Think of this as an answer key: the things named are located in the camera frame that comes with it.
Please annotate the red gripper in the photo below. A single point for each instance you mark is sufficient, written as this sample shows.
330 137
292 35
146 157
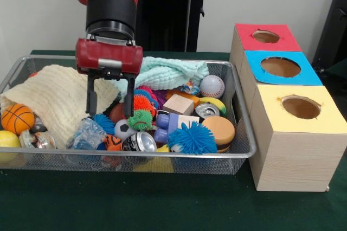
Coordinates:
108 54

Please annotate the crushed clear plastic bottle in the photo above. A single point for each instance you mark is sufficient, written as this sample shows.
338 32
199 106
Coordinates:
86 133

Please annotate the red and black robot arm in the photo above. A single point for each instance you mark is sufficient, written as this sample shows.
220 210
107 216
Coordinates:
111 6

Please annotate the clear mesh bin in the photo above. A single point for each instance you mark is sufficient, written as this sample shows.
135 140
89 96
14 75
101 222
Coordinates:
189 164

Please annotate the wooden box with three holes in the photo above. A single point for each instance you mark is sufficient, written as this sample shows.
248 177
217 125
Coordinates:
292 157

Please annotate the blue spiky ball with eyes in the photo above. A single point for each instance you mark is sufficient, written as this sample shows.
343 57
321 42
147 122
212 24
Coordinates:
103 121

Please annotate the cream knitted cloth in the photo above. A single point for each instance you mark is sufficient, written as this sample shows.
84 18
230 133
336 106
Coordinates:
54 92

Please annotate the mint green cloth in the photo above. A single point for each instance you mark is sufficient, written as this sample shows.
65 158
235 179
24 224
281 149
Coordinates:
168 72

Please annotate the wooden cube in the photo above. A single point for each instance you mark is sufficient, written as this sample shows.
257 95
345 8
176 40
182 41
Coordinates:
177 103

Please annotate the orange toy basketball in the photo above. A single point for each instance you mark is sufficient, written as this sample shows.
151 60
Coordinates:
16 118

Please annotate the white toy baseball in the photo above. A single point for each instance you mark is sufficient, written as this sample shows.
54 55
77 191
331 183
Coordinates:
212 86

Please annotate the dark green table cloth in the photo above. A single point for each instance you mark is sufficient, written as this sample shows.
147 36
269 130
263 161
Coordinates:
135 204
339 69

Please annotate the yellow ball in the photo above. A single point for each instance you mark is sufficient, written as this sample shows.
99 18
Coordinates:
8 140

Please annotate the toy hamburger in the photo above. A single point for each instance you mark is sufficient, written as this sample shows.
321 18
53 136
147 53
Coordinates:
219 130

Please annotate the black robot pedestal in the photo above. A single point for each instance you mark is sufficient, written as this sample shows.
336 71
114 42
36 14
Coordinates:
162 11

